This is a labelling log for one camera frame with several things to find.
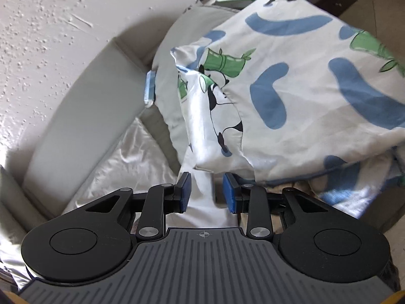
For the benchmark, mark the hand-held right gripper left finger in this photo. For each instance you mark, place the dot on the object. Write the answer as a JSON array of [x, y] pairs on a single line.
[[185, 193]]

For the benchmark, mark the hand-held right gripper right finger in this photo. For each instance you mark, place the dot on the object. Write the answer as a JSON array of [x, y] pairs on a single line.
[[229, 196]]

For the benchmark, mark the white satin cloth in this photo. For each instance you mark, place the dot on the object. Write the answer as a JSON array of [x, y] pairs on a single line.
[[126, 164]]

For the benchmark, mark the khaki pants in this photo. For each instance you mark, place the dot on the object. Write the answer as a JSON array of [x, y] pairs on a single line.
[[299, 187]]

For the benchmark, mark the grey cushion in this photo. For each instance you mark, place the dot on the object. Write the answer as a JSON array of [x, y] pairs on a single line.
[[166, 79]]

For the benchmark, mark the grey sofa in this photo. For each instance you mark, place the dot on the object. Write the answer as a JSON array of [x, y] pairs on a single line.
[[79, 101]]

